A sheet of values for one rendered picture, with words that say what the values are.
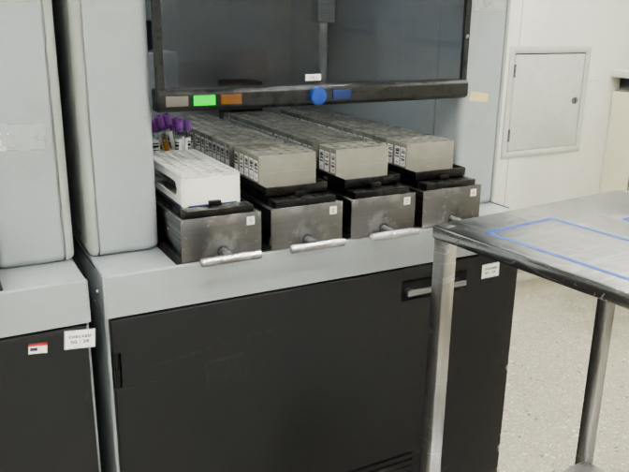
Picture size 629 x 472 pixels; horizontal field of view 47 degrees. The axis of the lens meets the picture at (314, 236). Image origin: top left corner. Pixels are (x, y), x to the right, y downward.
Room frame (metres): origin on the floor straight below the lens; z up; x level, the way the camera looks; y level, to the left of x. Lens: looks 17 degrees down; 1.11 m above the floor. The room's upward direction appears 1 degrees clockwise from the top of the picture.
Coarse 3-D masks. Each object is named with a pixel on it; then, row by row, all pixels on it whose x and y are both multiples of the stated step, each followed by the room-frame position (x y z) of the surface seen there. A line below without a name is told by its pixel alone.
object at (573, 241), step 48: (624, 192) 1.23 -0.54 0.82; (480, 240) 0.94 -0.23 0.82; (528, 240) 0.94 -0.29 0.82; (576, 240) 0.94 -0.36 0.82; (624, 240) 0.94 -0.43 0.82; (432, 288) 1.00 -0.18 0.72; (576, 288) 0.80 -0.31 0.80; (624, 288) 0.76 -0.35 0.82; (432, 336) 1.00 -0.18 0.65; (432, 384) 0.99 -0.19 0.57; (432, 432) 0.99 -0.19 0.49
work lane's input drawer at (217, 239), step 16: (160, 192) 1.20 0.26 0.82; (160, 208) 1.15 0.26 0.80; (176, 208) 1.11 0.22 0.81; (192, 208) 1.09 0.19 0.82; (208, 208) 1.10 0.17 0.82; (224, 208) 1.10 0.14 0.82; (240, 208) 1.11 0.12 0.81; (160, 224) 1.16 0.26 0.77; (176, 224) 1.08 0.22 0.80; (192, 224) 1.07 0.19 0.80; (208, 224) 1.08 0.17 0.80; (224, 224) 1.09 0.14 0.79; (240, 224) 1.11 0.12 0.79; (256, 224) 1.12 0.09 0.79; (176, 240) 1.08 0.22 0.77; (192, 240) 1.07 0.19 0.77; (208, 240) 1.08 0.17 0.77; (224, 240) 1.09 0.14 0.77; (240, 240) 1.11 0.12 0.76; (256, 240) 1.12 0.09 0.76; (192, 256) 1.07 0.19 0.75; (208, 256) 1.08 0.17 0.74; (224, 256) 1.05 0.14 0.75; (240, 256) 1.06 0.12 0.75; (256, 256) 1.07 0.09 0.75
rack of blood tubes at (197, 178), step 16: (160, 160) 1.24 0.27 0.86; (176, 160) 1.24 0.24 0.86; (192, 160) 1.24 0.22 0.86; (208, 160) 1.25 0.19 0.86; (160, 176) 1.28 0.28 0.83; (176, 176) 1.12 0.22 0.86; (192, 176) 1.11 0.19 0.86; (208, 176) 1.12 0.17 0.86; (224, 176) 1.13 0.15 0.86; (176, 192) 1.24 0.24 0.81; (192, 192) 1.11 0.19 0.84; (208, 192) 1.12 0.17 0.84; (224, 192) 1.13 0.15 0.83
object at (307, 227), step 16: (240, 192) 1.26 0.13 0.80; (304, 192) 1.19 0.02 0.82; (320, 192) 1.23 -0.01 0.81; (256, 208) 1.18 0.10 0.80; (272, 208) 1.15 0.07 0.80; (288, 208) 1.15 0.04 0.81; (304, 208) 1.16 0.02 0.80; (320, 208) 1.17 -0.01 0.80; (336, 208) 1.19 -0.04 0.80; (272, 224) 1.13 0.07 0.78; (288, 224) 1.15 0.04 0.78; (304, 224) 1.16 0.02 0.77; (320, 224) 1.17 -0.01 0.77; (336, 224) 1.19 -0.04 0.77; (272, 240) 1.13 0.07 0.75; (288, 240) 1.15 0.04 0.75; (304, 240) 1.16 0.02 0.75; (320, 240) 1.17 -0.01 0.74; (336, 240) 1.14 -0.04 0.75
